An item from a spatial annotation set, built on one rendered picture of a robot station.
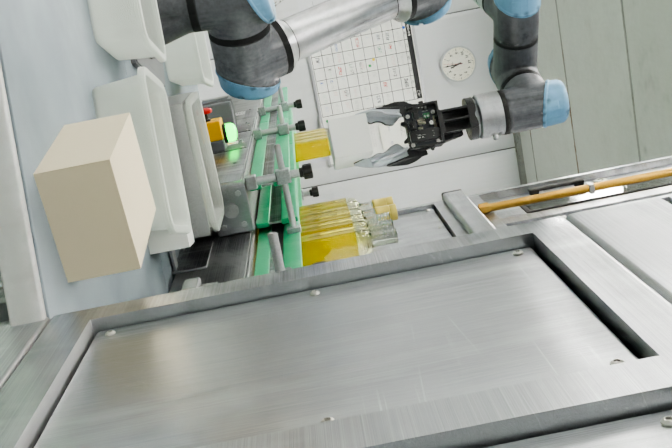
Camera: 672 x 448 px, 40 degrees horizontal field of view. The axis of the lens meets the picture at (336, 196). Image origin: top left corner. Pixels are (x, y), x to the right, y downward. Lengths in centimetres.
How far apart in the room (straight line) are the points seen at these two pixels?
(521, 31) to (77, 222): 88
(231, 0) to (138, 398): 107
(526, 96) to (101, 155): 82
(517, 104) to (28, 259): 90
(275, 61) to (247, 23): 11
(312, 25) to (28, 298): 103
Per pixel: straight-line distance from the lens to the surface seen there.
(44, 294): 91
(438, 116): 151
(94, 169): 93
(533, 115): 155
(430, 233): 230
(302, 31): 179
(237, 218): 172
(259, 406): 63
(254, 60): 173
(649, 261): 75
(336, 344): 70
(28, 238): 91
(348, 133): 145
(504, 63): 162
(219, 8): 167
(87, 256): 97
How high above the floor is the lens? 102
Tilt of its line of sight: 1 degrees up
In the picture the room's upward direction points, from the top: 79 degrees clockwise
